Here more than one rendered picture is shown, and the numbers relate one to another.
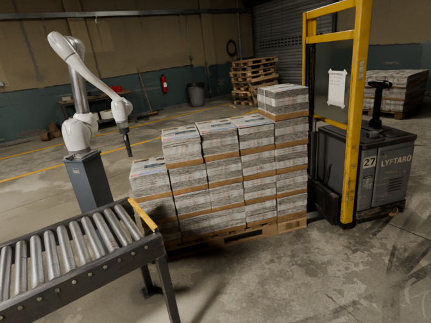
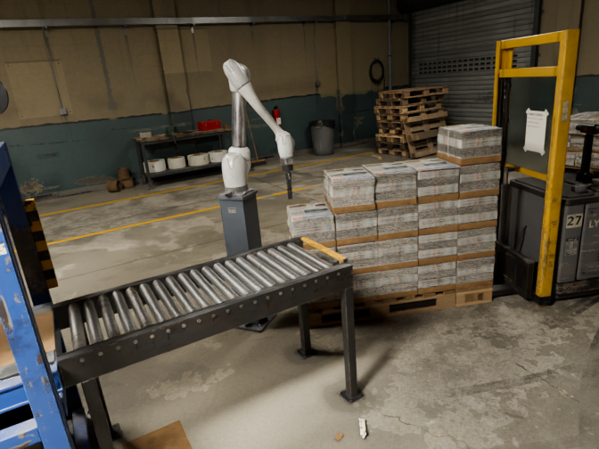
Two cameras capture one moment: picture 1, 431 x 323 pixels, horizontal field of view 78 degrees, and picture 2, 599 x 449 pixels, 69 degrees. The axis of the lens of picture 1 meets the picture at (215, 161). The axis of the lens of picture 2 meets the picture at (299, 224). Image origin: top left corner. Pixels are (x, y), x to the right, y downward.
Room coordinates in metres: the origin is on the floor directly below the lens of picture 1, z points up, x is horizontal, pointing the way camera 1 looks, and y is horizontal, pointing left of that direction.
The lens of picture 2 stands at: (-0.92, 0.43, 1.71)
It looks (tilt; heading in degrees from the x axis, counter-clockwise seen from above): 18 degrees down; 4
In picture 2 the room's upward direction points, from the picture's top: 5 degrees counter-clockwise
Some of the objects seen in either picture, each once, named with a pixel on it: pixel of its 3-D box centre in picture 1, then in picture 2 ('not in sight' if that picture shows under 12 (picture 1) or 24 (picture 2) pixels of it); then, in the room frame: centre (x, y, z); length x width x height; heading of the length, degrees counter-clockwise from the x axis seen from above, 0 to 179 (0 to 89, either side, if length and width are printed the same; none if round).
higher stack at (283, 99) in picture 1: (282, 159); (464, 215); (2.23, -0.60, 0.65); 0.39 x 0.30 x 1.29; 10
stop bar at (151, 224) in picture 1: (142, 213); (323, 248); (1.34, 0.45, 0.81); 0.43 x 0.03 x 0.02; 32
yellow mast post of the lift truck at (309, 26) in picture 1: (308, 110); (497, 158); (2.63, -0.98, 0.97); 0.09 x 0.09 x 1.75; 10
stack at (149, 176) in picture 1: (207, 198); (371, 256); (2.11, 0.11, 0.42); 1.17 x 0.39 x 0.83; 100
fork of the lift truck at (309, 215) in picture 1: (271, 225); (447, 297); (2.08, -0.45, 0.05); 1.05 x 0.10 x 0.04; 100
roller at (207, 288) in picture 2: (4, 274); (207, 288); (0.99, 1.03, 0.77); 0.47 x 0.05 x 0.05; 32
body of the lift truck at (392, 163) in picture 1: (358, 168); (562, 232); (2.37, -1.40, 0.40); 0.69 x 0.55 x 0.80; 10
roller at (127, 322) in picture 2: not in sight; (124, 314); (0.79, 1.36, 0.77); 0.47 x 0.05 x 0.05; 32
